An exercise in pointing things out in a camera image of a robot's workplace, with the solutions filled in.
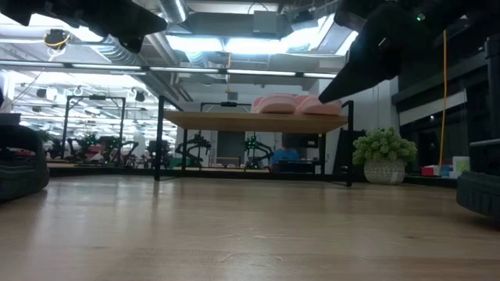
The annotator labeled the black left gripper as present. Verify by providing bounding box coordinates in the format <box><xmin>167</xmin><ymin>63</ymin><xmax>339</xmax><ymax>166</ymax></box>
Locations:
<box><xmin>0</xmin><ymin>0</ymin><xmax>169</xmax><ymax>55</ymax></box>

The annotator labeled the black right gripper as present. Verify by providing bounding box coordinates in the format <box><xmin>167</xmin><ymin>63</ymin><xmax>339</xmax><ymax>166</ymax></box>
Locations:
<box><xmin>317</xmin><ymin>0</ymin><xmax>451</xmax><ymax>105</ymax></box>

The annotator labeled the pink slide sandal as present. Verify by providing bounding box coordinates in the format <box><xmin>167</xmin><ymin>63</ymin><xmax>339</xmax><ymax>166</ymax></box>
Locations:
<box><xmin>295</xmin><ymin>94</ymin><xmax>344</xmax><ymax>116</ymax></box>
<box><xmin>250</xmin><ymin>92</ymin><xmax>301</xmax><ymax>116</ymax></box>

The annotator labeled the black slide sandal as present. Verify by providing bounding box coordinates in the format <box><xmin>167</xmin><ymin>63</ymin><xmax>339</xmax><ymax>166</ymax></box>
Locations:
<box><xmin>455</xmin><ymin>169</ymin><xmax>500</xmax><ymax>219</ymax></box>
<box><xmin>0</xmin><ymin>123</ymin><xmax>51</xmax><ymax>202</ymax></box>

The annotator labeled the overhead light bar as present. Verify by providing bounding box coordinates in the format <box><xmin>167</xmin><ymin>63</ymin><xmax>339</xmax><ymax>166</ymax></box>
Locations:
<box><xmin>0</xmin><ymin>59</ymin><xmax>339</xmax><ymax>80</ymax></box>

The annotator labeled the green plant in patterned pot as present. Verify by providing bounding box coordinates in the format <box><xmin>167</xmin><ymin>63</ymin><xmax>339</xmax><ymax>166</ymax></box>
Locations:
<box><xmin>352</xmin><ymin>126</ymin><xmax>419</xmax><ymax>186</ymax></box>

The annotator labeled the dark monitor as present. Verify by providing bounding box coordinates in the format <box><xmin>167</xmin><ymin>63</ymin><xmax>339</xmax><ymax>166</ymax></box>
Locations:
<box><xmin>281</xmin><ymin>132</ymin><xmax>320</xmax><ymax>149</ymax></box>

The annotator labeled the person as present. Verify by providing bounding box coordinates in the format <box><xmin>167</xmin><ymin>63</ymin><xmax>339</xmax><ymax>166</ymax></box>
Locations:
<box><xmin>270</xmin><ymin>148</ymin><xmax>301</xmax><ymax>165</ymax></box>

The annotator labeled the green and white box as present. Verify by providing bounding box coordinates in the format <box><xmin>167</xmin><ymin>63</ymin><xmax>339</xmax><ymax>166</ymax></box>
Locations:
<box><xmin>452</xmin><ymin>155</ymin><xmax>471</xmax><ymax>175</ymax></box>

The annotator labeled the black ceiling cable reel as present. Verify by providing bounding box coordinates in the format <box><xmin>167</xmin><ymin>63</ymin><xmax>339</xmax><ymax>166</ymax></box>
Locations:
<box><xmin>43</xmin><ymin>28</ymin><xmax>72</xmax><ymax>52</ymax></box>

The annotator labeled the black background rig frame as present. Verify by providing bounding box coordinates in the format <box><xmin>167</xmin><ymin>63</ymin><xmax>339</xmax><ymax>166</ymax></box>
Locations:
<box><xmin>62</xmin><ymin>94</ymin><xmax>127</xmax><ymax>165</ymax></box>
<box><xmin>199</xmin><ymin>101</ymin><xmax>258</xmax><ymax>157</ymax></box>

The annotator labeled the yellow hanging cable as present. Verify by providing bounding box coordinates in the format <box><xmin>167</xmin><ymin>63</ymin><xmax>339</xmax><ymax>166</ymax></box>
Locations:
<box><xmin>438</xmin><ymin>29</ymin><xmax>448</xmax><ymax>169</ymax></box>

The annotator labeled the wooden shelf with black frame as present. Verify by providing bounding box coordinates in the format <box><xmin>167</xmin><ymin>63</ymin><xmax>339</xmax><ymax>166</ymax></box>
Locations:
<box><xmin>153</xmin><ymin>94</ymin><xmax>355</xmax><ymax>188</ymax></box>

